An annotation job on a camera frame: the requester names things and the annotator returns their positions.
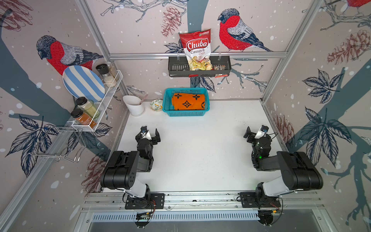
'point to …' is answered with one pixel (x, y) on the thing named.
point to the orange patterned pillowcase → (188, 101)
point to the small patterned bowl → (156, 105)
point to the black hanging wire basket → (179, 67)
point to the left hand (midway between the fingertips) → (151, 127)
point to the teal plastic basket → (168, 93)
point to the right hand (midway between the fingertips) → (255, 127)
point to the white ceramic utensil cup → (135, 104)
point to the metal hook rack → (61, 142)
